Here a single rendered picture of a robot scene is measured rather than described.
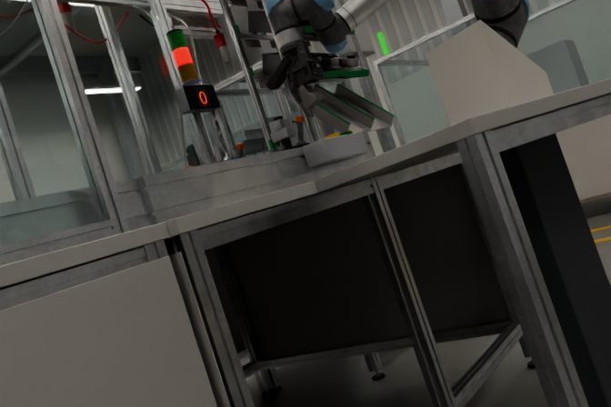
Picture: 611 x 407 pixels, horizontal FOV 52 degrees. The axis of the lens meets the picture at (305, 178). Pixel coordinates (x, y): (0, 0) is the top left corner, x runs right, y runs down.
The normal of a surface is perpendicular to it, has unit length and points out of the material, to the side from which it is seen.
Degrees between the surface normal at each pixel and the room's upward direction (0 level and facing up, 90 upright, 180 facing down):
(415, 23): 90
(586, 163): 90
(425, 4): 90
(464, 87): 90
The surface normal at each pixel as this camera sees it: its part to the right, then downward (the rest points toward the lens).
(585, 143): -0.58, 0.15
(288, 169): 0.76, -0.29
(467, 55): -0.85, 0.26
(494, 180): 0.51, -0.22
